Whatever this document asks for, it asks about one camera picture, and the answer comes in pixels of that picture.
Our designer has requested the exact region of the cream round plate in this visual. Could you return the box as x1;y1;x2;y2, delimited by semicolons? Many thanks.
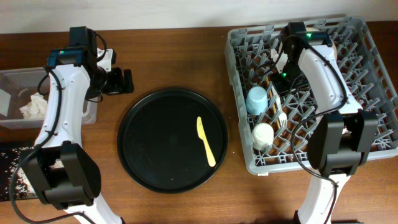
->
279;27;337;60

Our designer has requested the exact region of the yellow plastic knife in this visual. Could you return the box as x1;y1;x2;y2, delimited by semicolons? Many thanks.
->
197;116;216;167

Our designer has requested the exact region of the grey dishwasher rack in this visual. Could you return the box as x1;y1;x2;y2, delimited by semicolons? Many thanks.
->
224;17;397;176

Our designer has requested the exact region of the large crumpled white tissue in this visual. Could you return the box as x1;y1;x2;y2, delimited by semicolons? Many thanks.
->
19;93;48;119

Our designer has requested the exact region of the white plastic fork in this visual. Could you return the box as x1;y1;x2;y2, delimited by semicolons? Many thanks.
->
271;85;287;128

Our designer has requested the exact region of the clear plastic waste bin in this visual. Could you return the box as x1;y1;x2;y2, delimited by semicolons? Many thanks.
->
0;67;98;129

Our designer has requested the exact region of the black round tray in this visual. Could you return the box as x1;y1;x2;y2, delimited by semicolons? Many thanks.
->
117;88;228;194

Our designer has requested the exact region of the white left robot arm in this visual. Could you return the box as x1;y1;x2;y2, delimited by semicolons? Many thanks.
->
16;26;134;223

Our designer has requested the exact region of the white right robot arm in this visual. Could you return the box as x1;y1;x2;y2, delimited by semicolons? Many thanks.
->
280;22;378;223

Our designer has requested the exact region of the wooden chopstick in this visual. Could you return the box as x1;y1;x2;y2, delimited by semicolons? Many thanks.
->
266;77;280;129

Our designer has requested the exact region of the cream plastic cup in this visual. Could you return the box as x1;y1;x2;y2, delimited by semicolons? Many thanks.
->
252;123;274;151

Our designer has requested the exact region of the light blue plastic cup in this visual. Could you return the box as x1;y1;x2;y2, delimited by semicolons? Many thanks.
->
246;86;268;116

